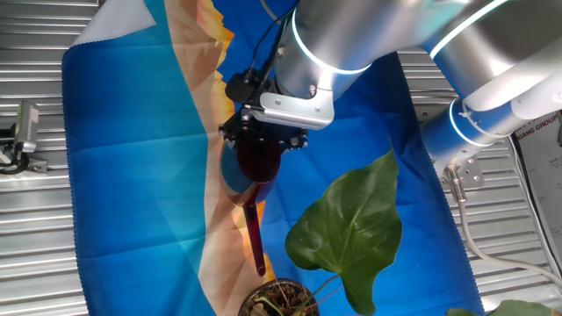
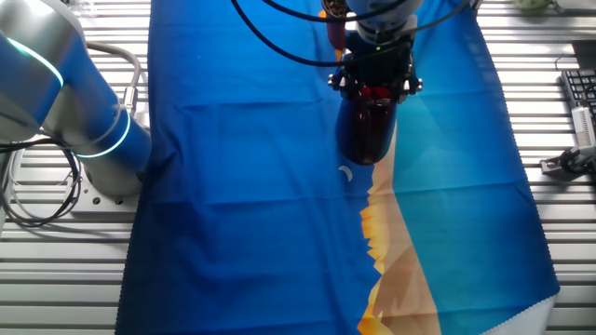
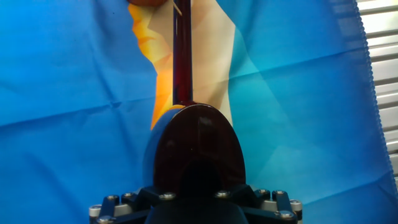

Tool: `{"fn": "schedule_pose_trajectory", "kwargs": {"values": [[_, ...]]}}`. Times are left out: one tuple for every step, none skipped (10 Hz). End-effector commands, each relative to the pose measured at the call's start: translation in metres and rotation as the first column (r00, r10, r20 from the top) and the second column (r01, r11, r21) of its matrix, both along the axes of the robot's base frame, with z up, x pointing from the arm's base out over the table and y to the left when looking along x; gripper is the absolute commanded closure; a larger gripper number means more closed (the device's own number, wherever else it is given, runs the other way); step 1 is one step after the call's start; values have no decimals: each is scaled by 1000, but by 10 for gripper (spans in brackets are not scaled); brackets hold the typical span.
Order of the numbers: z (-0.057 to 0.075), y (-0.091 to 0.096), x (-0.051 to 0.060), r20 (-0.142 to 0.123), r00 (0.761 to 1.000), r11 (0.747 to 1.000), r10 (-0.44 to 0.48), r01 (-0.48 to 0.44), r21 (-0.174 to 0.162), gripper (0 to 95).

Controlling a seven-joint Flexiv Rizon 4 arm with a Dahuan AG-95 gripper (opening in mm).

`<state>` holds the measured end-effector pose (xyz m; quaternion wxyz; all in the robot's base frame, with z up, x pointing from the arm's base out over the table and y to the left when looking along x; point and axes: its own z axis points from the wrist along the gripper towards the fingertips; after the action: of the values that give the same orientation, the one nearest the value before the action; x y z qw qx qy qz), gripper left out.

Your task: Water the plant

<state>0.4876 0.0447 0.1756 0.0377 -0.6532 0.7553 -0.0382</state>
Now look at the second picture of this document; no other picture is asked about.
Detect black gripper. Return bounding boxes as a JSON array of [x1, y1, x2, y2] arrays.
[[327, 35, 424, 104]]

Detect blue cloth with orange print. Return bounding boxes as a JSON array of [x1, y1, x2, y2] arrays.
[[114, 0, 562, 335]]

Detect green round object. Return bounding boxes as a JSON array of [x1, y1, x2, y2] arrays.
[[514, 0, 555, 15]]

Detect black keyboard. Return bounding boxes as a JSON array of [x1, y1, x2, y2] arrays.
[[560, 68, 596, 115]]

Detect black box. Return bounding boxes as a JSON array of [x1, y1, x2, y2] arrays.
[[571, 39, 596, 71]]

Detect gray flat device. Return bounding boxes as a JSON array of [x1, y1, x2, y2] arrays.
[[553, 0, 596, 14]]

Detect gray wrist cable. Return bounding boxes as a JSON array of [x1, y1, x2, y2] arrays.
[[409, 0, 472, 36]]

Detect gray robot base cable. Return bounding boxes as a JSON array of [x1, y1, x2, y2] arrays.
[[86, 41, 143, 117]]

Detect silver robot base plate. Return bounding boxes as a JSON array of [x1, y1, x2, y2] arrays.
[[13, 174, 141, 221]]

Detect black cable loop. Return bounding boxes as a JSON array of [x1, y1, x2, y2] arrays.
[[0, 132, 84, 229]]

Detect white cable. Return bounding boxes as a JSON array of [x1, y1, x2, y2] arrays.
[[7, 142, 71, 221]]

